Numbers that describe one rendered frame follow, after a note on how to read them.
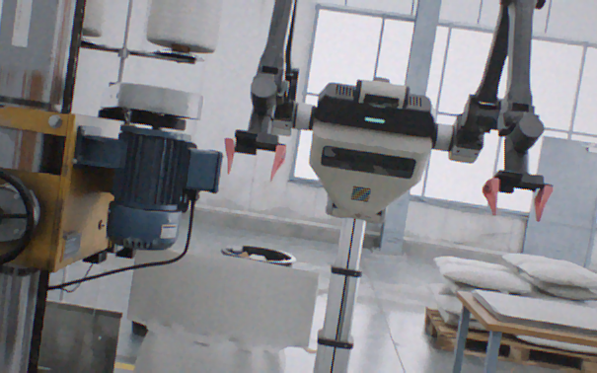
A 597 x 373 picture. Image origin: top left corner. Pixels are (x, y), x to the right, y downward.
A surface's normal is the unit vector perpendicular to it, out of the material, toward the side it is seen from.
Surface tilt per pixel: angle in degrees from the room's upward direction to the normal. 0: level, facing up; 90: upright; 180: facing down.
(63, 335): 90
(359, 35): 90
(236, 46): 90
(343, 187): 130
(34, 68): 90
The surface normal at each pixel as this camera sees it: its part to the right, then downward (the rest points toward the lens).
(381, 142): 0.08, -0.73
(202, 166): 0.36, 0.11
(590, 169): -0.05, 0.04
